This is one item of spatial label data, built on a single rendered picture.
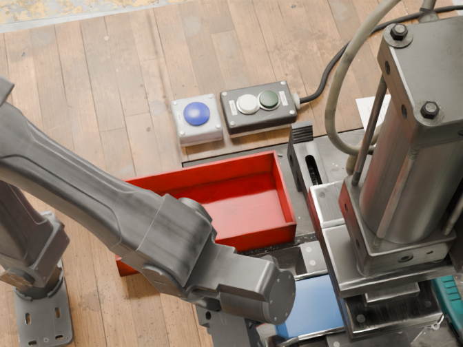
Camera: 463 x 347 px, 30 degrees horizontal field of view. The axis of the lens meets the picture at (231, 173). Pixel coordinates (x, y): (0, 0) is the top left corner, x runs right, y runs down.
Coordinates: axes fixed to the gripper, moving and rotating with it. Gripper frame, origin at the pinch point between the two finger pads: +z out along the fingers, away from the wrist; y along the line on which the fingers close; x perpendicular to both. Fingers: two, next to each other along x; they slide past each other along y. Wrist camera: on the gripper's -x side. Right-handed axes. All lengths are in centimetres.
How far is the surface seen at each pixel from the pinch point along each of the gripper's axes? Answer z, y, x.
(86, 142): -0.6, -22.5, 35.1
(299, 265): 8.4, 1.8, 7.4
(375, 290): -9.0, 15.4, -5.3
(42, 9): 72, -77, 138
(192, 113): 4.2, -6.5, 34.6
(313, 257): 5.4, 5.1, 6.5
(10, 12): 67, -85, 139
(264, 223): 10.4, -2.2, 16.2
